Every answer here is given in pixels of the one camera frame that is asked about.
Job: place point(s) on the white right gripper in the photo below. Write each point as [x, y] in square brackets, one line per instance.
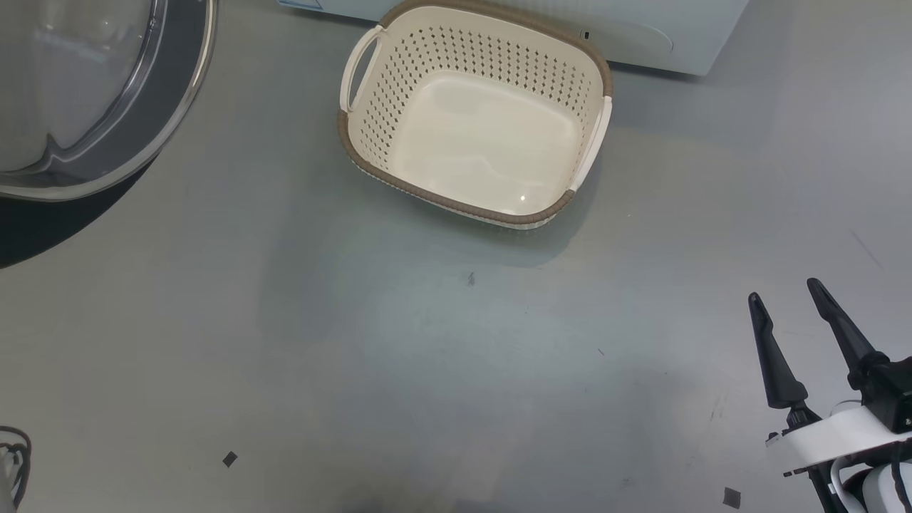
[841, 434]

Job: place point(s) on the round dark washing machine door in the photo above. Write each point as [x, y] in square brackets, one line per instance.
[164, 92]

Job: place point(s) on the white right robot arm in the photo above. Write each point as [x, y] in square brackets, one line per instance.
[880, 491]

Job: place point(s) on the white front-load washing machine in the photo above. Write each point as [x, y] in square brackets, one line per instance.
[684, 35]

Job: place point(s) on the cream perforated laundry basket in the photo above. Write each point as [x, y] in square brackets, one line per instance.
[484, 142]

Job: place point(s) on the dark floor tape square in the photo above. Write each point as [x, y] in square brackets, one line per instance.
[732, 497]
[229, 459]

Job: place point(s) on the white round filter flap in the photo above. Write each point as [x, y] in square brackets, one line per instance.
[634, 35]

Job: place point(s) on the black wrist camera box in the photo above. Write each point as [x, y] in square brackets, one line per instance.
[890, 392]

